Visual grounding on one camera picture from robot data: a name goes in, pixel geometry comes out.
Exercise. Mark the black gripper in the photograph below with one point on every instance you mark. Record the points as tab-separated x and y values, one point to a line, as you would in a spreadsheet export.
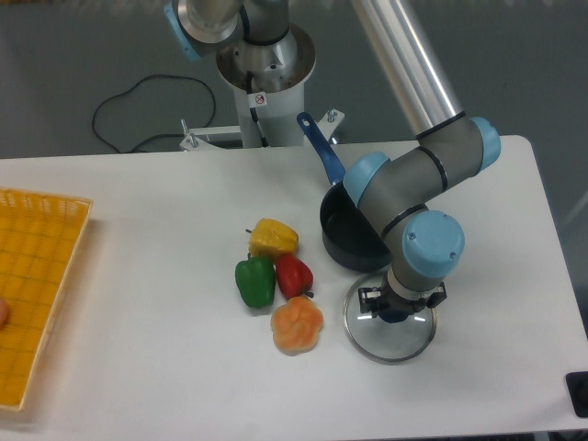
398	301

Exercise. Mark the glass lid with blue knob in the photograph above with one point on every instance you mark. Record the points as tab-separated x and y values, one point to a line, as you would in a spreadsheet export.
385	339

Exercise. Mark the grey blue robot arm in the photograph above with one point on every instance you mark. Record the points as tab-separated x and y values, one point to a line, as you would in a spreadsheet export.
392	194

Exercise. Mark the dark blue saucepan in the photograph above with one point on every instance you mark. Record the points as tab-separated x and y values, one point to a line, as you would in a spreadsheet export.
347	236

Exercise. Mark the red bell pepper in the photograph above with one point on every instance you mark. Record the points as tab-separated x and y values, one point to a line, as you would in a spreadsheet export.
294	278

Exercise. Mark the orange bell pepper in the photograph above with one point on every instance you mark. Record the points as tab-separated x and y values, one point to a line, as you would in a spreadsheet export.
296	326

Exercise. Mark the yellow bell pepper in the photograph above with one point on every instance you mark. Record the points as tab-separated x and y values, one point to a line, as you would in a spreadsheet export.
272	239

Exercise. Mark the green bell pepper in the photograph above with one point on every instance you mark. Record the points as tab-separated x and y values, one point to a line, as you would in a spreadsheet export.
255	280

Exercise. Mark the black device at table edge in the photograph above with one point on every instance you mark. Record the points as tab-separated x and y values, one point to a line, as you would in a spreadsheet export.
577	384

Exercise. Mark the yellow woven basket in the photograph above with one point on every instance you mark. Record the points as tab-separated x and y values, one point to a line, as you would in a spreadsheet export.
40	233

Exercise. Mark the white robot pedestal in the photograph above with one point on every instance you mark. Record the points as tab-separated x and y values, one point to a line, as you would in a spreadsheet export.
268	87

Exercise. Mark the metal base bracket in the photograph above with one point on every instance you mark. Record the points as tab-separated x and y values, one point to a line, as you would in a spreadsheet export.
229	137

